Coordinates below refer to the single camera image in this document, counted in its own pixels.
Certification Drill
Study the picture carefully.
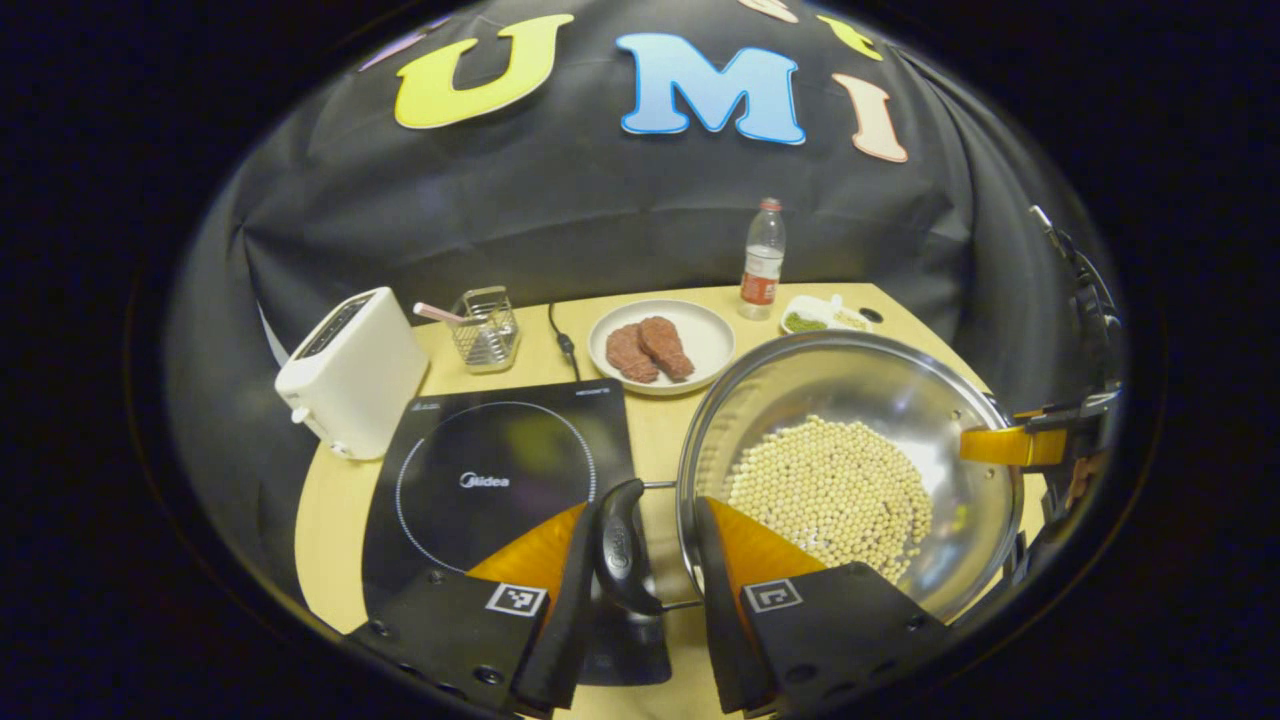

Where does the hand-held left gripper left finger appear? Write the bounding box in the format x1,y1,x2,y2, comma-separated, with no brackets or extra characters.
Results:
345,500,601,719

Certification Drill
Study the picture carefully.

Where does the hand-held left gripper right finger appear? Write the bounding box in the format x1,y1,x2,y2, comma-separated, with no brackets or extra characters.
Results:
693,496,951,717

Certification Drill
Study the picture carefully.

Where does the black induction cooktop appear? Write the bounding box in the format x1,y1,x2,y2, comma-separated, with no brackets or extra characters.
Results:
362,380,673,687

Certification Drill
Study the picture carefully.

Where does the stainless steel pot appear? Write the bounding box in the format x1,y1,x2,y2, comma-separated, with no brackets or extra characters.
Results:
595,330,1026,626

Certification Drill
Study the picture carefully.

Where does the pile of yellow soybeans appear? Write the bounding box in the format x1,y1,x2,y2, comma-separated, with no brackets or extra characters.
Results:
727,415,934,586

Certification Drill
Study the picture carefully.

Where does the white divided bean tray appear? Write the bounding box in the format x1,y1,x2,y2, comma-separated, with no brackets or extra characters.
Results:
780,294,873,335

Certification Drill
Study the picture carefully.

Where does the brown steak piece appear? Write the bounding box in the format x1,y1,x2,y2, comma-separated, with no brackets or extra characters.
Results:
605,323,661,385
638,316,696,382

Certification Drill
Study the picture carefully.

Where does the white round plate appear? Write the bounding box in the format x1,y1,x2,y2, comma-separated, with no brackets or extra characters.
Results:
588,299,737,397

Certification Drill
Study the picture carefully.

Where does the clear plastic water bottle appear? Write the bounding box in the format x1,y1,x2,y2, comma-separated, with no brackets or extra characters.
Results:
739,198,787,321

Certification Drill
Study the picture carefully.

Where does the white toaster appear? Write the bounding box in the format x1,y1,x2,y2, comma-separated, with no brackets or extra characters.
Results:
274,287,430,461

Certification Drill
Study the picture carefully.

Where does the black power cable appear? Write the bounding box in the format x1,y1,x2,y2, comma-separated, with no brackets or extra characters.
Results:
547,303,581,381

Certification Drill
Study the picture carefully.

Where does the wire utensil basket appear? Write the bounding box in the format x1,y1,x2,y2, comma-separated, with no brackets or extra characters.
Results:
447,286,521,375

